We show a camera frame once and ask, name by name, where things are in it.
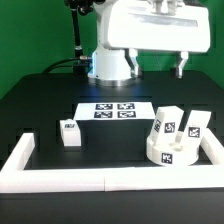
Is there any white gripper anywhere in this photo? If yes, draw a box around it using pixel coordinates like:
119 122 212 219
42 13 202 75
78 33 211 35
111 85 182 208
100 1 210 79

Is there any white round stool seat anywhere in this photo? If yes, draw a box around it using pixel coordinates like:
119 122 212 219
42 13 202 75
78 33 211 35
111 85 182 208
146 131 200 166

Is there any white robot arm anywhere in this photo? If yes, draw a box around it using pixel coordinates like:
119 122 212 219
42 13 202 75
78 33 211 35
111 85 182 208
88 0 210 86

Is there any white marker tag sheet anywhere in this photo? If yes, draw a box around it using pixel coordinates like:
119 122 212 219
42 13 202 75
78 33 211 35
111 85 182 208
74 102 155 121

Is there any white U-shaped fence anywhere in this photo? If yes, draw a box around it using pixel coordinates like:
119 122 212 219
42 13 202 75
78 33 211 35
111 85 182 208
0 131 224 193

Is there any black cable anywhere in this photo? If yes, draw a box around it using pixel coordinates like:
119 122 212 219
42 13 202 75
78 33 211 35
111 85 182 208
41 55 93 75

